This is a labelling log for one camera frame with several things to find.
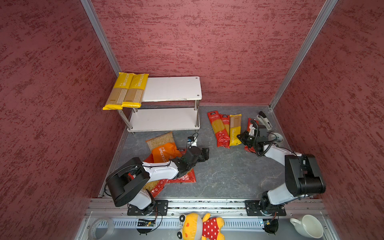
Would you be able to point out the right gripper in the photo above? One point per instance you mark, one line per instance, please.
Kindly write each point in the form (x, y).
(242, 137)

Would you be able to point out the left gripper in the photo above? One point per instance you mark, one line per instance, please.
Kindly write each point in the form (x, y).
(204, 155)

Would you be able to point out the yellow spaghetti pack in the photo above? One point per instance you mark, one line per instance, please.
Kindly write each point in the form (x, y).
(235, 129)
(134, 96)
(119, 92)

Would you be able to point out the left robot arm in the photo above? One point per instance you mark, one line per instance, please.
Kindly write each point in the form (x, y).
(126, 184)

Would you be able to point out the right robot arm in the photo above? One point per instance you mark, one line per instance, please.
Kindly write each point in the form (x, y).
(303, 177)

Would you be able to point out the orange pasta bag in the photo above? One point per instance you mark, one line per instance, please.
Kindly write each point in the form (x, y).
(163, 149)

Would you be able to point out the white two-tier shelf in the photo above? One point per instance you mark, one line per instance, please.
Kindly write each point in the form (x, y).
(167, 89)

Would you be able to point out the red spaghetti pack right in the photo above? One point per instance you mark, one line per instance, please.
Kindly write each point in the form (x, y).
(250, 149)

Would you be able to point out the grey tape roll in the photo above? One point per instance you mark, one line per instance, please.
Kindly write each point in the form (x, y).
(275, 137)

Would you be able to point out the red macaroni bag right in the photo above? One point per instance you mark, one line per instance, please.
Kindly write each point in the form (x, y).
(190, 177)

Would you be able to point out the red macaroni bag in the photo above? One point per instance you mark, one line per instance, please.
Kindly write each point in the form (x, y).
(155, 187)
(190, 177)

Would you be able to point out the white black stapler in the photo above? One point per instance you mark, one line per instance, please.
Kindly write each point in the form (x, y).
(264, 120)

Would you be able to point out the red spaghetti pack large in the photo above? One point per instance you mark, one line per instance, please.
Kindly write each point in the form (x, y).
(222, 136)

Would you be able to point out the red spaghetti pack middle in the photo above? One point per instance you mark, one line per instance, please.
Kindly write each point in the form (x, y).
(226, 122)

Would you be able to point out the red macaroni bag left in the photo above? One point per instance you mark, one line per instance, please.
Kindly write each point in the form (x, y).
(155, 187)

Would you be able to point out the yellow plush toy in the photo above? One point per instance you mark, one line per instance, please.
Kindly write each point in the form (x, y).
(197, 228)

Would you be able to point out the white ceramic cup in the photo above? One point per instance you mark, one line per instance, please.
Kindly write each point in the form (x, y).
(308, 226)

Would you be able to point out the clear tape roll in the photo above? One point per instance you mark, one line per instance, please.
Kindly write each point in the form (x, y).
(101, 229)

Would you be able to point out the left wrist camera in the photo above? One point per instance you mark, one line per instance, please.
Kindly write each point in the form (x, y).
(192, 140)

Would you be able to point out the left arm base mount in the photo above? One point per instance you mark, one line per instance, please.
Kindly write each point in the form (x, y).
(156, 208)

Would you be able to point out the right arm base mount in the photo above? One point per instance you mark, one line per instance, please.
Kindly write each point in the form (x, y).
(257, 208)

